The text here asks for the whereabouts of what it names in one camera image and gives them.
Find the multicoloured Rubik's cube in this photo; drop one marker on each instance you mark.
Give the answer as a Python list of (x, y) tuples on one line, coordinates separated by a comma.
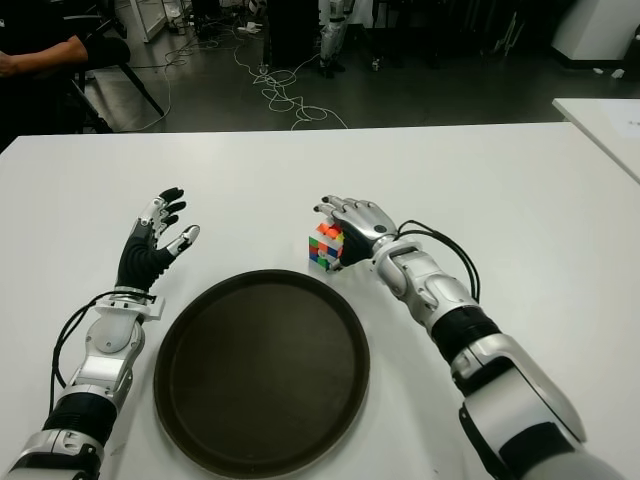
[(325, 245)]

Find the black chair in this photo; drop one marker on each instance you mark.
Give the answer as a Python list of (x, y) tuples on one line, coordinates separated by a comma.
[(107, 50)]

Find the white side table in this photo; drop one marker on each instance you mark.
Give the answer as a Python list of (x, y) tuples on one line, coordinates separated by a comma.
[(600, 120)]

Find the person in black shirt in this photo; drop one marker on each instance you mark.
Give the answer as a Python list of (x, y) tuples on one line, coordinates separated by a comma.
[(50, 52)]

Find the white power strip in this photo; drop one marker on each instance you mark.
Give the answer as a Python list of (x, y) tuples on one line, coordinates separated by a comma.
[(250, 27)]

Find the dark brown round plate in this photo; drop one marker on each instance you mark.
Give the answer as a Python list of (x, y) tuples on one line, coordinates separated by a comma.
[(260, 370)]

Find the folded metal stand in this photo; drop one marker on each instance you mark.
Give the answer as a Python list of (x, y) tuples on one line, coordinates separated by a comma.
[(507, 35)]

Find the humanoid robot legs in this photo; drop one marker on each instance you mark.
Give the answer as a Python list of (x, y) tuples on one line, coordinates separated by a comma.
[(330, 40)]

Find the black cabinet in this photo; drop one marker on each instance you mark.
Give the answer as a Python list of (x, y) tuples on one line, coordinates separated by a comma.
[(292, 35)]

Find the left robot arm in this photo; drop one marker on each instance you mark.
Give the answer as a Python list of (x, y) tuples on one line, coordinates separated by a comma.
[(107, 360)]

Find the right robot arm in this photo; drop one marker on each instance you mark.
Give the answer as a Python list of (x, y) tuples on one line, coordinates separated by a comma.
[(450, 295)]

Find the white machine housing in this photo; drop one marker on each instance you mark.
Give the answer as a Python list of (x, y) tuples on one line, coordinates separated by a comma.
[(590, 30)]

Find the small white floor object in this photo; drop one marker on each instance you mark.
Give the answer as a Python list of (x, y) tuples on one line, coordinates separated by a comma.
[(617, 73)]

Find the white shelf cabinet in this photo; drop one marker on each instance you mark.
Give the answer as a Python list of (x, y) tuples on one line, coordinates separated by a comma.
[(150, 20)]

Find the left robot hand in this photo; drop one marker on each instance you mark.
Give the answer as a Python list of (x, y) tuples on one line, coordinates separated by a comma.
[(137, 262)]

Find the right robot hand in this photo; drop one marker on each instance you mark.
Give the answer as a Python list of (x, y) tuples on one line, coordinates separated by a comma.
[(367, 222)]

